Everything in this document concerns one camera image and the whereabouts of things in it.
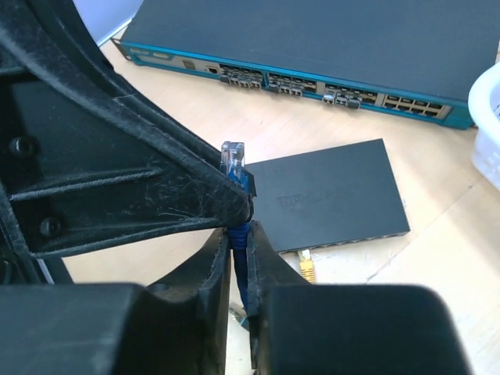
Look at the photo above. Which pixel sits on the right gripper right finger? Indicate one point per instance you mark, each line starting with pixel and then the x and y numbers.
pixel 216 285

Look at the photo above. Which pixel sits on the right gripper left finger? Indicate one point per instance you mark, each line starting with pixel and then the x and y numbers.
pixel 87 161

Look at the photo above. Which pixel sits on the small black network switch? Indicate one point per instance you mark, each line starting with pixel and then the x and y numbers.
pixel 333 196

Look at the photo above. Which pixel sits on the white plastic basket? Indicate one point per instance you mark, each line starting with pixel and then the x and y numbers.
pixel 483 105

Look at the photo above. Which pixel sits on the large dark network switch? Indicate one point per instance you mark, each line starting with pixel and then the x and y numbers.
pixel 416 59

